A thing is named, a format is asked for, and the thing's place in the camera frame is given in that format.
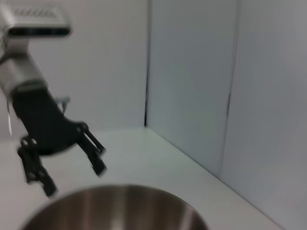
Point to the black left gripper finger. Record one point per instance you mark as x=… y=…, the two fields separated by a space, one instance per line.
x=33 y=167
x=97 y=163

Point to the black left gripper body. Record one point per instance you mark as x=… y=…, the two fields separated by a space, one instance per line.
x=43 y=119

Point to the large stainless steel bowl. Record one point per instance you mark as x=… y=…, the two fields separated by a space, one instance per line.
x=120 y=210

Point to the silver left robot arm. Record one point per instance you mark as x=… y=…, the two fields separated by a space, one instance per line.
x=16 y=74

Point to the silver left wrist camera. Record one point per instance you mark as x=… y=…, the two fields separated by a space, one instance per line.
x=36 y=24

